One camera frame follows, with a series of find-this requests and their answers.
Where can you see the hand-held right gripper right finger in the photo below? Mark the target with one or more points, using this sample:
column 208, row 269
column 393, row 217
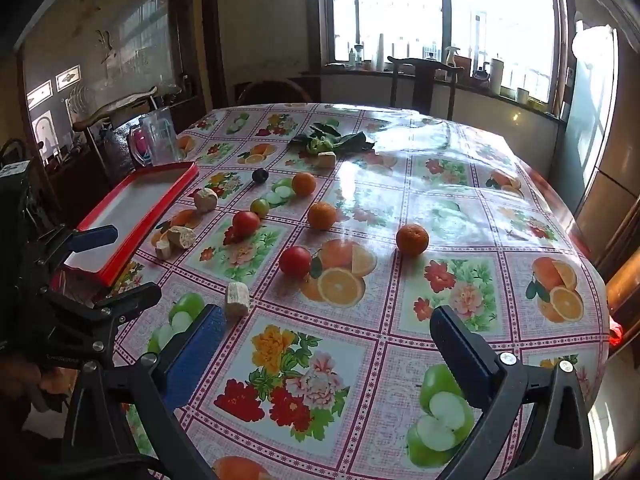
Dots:
column 467, row 355

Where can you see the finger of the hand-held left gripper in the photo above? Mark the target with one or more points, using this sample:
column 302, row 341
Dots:
column 95, row 238
column 135, row 296

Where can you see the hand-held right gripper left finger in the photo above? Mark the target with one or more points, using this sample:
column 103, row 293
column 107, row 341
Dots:
column 195, row 355

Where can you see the red tray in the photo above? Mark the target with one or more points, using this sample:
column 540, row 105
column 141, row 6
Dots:
column 135, row 200

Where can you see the orange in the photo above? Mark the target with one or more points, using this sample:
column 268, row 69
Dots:
column 303, row 183
column 321, row 215
column 412, row 238

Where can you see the red tomato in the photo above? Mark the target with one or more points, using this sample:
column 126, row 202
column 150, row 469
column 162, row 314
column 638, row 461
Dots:
column 245, row 223
column 295, row 261

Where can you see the green tomato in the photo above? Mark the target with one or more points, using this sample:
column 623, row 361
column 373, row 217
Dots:
column 260, row 207

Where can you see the person's left hand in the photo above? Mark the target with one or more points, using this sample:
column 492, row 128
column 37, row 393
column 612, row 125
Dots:
column 20, row 380

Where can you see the clear glass mug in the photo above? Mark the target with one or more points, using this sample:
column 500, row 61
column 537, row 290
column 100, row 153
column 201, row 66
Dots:
column 160, row 135

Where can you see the red plastic bag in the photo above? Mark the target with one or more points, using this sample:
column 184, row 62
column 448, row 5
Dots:
column 615, row 333

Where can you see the dark plum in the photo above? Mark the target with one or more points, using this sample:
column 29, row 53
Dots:
column 259, row 175

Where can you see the fruit and flower printed tablecloth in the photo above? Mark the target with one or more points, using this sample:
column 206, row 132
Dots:
column 450, row 170

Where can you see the wooden cabinet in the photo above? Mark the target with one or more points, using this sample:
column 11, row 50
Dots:
column 610, row 230

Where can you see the round-backed wooden chair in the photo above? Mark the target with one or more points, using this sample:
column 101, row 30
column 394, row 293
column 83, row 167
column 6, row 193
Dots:
column 272, row 81

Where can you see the leafy green vegetable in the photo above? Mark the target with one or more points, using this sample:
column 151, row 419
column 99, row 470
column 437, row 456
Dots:
column 325, row 135

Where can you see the refrigerator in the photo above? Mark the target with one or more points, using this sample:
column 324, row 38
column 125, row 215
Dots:
column 595, row 130

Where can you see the dark wooden chair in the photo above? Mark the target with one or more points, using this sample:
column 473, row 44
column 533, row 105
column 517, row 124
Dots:
column 422, row 87

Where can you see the dark kettle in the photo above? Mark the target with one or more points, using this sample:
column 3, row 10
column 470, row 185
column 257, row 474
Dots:
column 481, row 76

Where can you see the spray bottle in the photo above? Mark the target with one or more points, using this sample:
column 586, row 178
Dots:
column 451, row 56

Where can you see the stack of white cups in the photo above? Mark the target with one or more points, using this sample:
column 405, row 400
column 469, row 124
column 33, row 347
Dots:
column 380, row 52

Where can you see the small white bottle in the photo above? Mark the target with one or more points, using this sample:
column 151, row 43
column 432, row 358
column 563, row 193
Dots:
column 352, row 56

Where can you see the curved-rail wooden chair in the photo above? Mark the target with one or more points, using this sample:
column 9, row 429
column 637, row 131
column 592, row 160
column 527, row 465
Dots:
column 115, row 105

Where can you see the framed wall picture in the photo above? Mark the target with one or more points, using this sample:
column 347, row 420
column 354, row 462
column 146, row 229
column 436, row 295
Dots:
column 68, row 78
column 40, row 93

